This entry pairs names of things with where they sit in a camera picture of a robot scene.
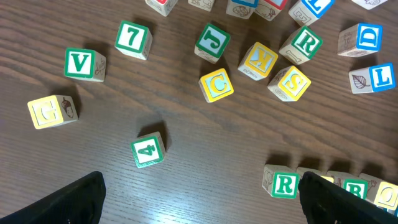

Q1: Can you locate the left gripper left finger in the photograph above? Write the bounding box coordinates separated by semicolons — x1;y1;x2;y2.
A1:
1;171;106;224

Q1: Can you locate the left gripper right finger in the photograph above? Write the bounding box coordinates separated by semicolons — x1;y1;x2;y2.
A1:
298;172;397;224

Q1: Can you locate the yellow O block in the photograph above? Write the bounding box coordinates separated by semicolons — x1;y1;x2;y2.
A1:
295;167;335;184

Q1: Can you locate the green B block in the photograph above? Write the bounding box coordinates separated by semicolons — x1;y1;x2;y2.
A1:
326;170;368;200

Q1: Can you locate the green r block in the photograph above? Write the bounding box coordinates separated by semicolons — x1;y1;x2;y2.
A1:
279;26;323;65
262;164;300;199

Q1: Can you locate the green 4 block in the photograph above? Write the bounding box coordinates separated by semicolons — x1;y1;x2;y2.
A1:
131;131;166;168

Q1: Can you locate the blue L block lower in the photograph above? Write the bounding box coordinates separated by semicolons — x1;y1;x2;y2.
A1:
348;63;396;94

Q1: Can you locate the blue l block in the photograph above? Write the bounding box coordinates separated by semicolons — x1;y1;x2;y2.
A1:
348;63;396;94
289;0;335;26

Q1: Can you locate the green V block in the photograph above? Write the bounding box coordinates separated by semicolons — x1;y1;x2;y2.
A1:
64;47;106;82

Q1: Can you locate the yellow tilted block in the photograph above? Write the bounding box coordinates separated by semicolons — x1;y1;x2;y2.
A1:
198;68;234;103

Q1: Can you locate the blue D block lower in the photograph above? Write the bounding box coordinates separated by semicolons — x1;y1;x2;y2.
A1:
337;23;383;57

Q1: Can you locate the blue d block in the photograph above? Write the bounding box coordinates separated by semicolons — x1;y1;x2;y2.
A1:
337;23;383;57
352;0;388;10

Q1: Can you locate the green 7 block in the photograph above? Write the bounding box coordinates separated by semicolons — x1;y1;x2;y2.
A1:
114;21;153;60

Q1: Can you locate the blue L block upper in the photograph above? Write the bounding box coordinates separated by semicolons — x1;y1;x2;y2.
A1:
289;0;335;26

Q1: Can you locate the green J block left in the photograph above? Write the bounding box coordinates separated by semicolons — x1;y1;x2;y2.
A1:
194;23;231;64

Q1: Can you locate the red A block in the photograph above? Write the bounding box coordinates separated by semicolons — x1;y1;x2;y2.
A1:
254;0;287;21

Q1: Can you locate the blue D block upper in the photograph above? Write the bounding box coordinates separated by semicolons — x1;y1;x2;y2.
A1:
352;0;388;10

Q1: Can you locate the blue P block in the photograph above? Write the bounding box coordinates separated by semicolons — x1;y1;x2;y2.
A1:
226;0;259;19

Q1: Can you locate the red U block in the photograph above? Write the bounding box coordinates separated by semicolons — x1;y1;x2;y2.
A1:
145;0;178;17

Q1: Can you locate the green Z block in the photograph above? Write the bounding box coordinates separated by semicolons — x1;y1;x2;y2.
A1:
188;0;215;12

